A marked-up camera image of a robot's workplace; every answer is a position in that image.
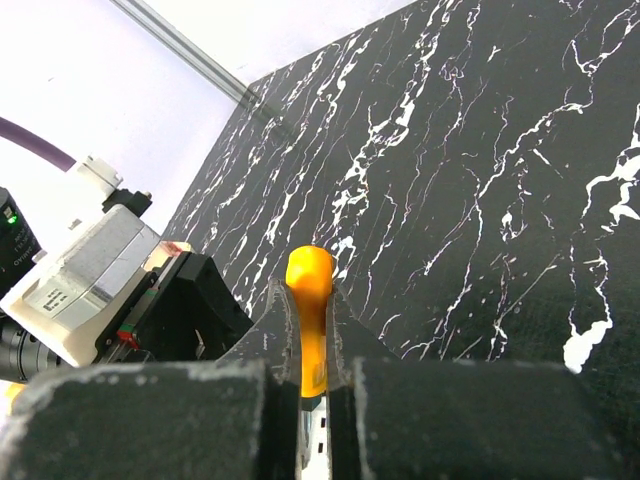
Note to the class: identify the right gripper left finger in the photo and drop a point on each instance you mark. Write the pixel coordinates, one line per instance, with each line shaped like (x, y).
(274, 338)

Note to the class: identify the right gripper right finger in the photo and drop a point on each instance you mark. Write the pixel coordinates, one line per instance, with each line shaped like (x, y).
(346, 339)

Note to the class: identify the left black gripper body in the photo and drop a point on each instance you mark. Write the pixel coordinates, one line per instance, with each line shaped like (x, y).
(183, 311)

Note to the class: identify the white remote control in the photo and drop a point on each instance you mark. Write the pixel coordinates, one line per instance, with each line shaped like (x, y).
(314, 447)

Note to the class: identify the yellow mug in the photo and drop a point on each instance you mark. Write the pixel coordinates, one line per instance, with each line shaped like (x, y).
(9, 392)

